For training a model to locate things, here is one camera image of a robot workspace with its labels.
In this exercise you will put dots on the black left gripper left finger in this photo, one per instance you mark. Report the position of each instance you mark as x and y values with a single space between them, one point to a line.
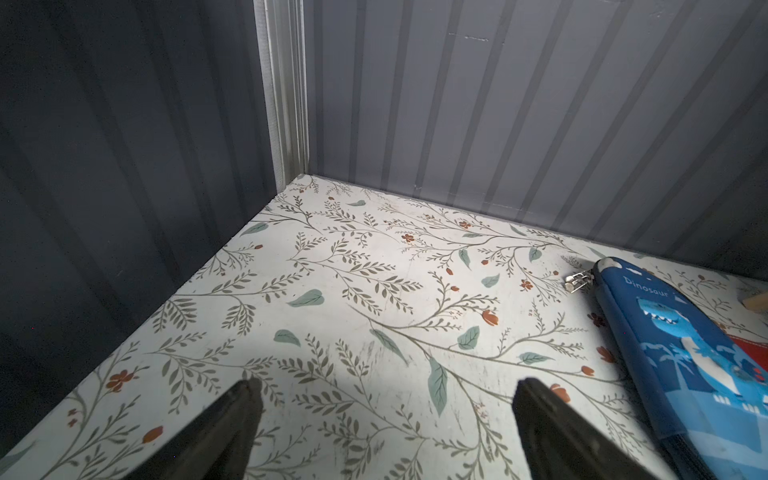
216 445

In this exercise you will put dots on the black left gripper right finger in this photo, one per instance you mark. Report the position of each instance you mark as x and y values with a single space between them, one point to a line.
560 444

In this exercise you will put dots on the blue dinosaur pencil case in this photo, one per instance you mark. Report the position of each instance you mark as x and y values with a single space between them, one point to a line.
705 398

